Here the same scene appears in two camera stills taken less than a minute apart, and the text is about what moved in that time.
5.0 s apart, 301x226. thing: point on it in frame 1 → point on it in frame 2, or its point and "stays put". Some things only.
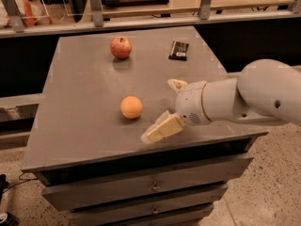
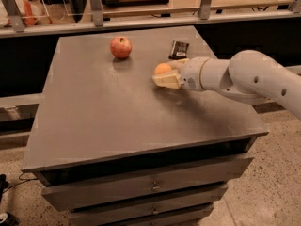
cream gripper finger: [176, 84] → [179, 64]
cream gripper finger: [167, 124] → [171, 79]
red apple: [120, 47] stays put
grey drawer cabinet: [100, 95] stays put
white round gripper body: [189, 104] → [190, 72]
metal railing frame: [11, 24] stays put
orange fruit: [131, 106] → [163, 69]
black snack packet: [179, 51] stays put
